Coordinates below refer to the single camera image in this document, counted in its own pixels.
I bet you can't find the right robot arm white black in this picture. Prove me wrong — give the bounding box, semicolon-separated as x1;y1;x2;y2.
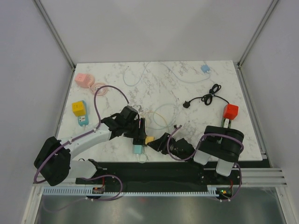
147;126;244;184

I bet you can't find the yellow cube power socket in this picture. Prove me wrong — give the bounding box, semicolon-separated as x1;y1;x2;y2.
72;101;86;117

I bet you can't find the teal power strip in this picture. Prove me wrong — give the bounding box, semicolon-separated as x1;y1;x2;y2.
78;100;89;127

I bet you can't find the black power cord with plug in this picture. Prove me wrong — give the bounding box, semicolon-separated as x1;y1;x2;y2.
182;84;231;109

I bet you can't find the teal charger plug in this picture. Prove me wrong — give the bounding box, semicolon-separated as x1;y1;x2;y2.
133;145;143;154

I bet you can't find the green power strip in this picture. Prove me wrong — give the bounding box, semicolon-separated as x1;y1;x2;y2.
221;118;232;128

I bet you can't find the pink cube power socket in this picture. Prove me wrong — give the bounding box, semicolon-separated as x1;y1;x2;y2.
75;73;95;88

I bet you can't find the yellow charger plug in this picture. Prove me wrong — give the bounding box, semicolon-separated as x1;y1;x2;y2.
145;136;155;145

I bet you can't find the blue charger plug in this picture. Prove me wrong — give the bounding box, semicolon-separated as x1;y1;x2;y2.
201;64;210;73

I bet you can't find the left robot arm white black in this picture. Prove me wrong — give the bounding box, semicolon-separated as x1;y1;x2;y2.
33;113;146;186

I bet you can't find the red cube power socket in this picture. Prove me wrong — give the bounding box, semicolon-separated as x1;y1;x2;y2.
223;104;239;120

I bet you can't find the blue charging cable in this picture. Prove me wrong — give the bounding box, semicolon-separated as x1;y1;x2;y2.
123;62;212;86

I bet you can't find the teal charging cable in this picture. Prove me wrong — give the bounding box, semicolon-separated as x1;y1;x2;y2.
137;104;180;164

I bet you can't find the white slotted cable duct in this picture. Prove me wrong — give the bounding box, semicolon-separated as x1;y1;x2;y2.
42;185;227;197

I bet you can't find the pink coiled cord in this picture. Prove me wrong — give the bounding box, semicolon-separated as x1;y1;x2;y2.
90;81;109;97

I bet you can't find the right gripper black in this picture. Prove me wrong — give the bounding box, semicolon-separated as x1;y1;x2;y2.
147;132;188;161

